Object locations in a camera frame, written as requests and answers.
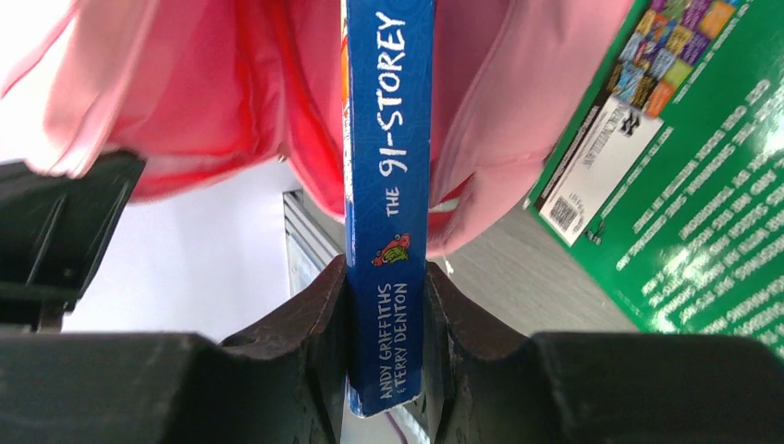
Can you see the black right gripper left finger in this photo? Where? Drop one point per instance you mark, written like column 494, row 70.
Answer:
column 293, row 365

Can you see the green cover book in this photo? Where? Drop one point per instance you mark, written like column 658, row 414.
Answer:
column 667, row 184

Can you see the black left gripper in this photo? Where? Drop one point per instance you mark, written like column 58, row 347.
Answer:
column 54, row 234

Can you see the pink student backpack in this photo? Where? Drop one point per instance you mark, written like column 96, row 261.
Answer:
column 204, row 89

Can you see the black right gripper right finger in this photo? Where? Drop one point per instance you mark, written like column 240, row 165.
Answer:
column 470, row 362

